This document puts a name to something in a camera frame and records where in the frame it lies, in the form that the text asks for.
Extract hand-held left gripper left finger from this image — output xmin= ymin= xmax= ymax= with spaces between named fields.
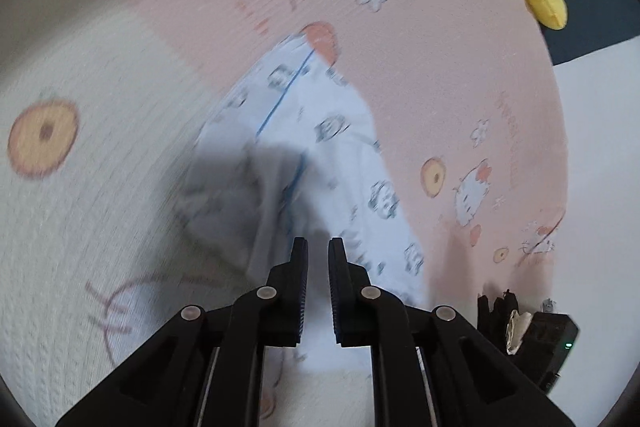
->
xmin=55 ymin=237 xmax=310 ymax=427

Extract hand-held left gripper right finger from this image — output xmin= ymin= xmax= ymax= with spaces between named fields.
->
xmin=327 ymin=237 xmax=576 ymax=427

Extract cartoon print pajama pants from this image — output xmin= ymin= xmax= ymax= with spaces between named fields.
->
xmin=172 ymin=32 xmax=431 ymax=408

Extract cream fluffy item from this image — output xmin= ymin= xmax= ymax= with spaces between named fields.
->
xmin=504 ymin=309 xmax=535 ymax=353

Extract black fabric item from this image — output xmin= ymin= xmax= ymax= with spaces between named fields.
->
xmin=476 ymin=289 xmax=523 ymax=355

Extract pink and cream printed blanket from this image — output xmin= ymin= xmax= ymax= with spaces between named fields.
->
xmin=0 ymin=0 xmax=571 ymax=427

